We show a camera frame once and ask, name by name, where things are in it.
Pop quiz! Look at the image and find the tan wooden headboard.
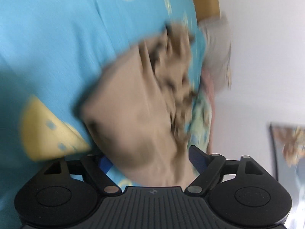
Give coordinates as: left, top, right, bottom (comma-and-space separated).
193, 0, 221, 22

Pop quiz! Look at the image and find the framed wall picture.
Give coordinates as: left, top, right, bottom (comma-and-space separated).
270, 125, 304, 228

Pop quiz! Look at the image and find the pink fluffy blanket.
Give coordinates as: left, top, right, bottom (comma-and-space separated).
201, 68, 215, 154

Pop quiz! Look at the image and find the green cartoon fleece blanket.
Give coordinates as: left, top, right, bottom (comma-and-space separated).
188, 89, 213, 153

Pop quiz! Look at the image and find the tan t-shirt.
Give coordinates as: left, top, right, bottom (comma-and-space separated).
79, 23, 195, 188

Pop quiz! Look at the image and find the grey pillow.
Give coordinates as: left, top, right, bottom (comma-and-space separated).
198, 14, 232, 93

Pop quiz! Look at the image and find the teal smiley bed sheet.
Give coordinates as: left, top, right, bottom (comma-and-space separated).
1, 0, 205, 228

